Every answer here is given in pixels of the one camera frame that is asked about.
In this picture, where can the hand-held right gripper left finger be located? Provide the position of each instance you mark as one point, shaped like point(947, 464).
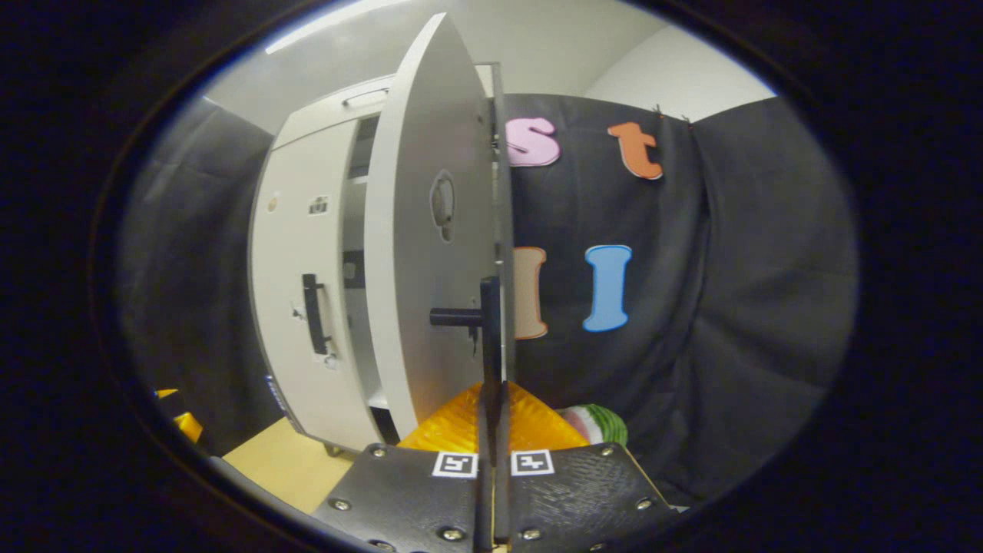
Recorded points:
point(415, 499)

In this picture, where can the white cabinet shelf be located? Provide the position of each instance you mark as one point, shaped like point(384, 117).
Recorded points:
point(376, 399)

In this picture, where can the watermelon slice toy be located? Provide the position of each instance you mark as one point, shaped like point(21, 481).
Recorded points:
point(603, 424)

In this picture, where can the black backdrop cloth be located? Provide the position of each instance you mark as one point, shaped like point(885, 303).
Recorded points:
point(729, 269)

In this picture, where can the white shoe cabinet door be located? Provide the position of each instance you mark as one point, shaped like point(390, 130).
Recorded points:
point(415, 230)
point(296, 253)

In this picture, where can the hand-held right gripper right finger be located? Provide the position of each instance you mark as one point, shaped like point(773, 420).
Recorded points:
point(576, 499)

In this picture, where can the white double-door shoe cabinet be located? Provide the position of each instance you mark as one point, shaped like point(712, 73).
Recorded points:
point(322, 115)

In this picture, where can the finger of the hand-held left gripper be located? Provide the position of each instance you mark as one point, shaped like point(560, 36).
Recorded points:
point(188, 424)

